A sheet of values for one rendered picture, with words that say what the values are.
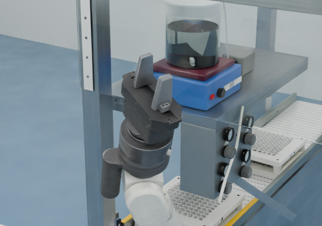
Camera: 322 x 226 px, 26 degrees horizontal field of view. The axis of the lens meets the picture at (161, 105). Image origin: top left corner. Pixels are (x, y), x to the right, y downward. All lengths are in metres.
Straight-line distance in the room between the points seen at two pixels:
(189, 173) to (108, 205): 0.29
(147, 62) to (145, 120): 0.09
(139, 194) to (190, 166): 0.68
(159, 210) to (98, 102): 0.70
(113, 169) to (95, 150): 0.75
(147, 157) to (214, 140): 0.66
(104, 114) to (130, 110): 0.78
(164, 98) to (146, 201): 0.22
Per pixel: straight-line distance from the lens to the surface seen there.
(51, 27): 6.89
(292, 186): 2.49
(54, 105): 5.37
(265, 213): 2.31
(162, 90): 1.03
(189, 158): 1.83
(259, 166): 2.46
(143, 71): 1.07
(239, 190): 2.34
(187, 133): 1.80
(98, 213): 2.01
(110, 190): 1.21
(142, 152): 1.11
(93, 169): 1.95
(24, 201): 4.01
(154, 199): 1.18
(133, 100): 1.08
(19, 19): 7.17
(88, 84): 1.85
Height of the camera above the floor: 1.91
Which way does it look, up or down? 21 degrees down
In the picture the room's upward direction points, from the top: straight up
